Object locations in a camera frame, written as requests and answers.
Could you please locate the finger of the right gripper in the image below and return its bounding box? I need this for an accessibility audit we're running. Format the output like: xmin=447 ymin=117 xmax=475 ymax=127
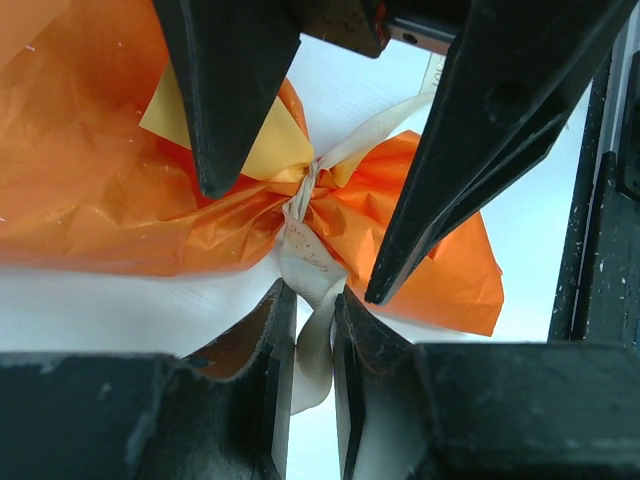
xmin=154 ymin=0 xmax=300 ymax=199

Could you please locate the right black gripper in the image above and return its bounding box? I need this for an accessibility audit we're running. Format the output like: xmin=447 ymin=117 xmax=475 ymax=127
xmin=287 ymin=0 xmax=635 ymax=305

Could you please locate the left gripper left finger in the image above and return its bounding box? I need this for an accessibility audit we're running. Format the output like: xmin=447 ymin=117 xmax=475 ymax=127
xmin=1 ymin=280 xmax=297 ymax=479

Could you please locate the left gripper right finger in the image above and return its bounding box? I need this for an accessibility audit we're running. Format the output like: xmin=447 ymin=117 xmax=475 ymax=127
xmin=334 ymin=290 xmax=639 ymax=479

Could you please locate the cream ribbon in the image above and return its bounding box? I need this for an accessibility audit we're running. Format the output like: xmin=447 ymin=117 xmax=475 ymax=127
xmin=277 ymin=52 xmax=449 ymax=416

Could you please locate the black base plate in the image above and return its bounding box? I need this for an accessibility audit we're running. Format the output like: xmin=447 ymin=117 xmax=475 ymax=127
xmin=547 ymin=49 xmax=640 ymax=344

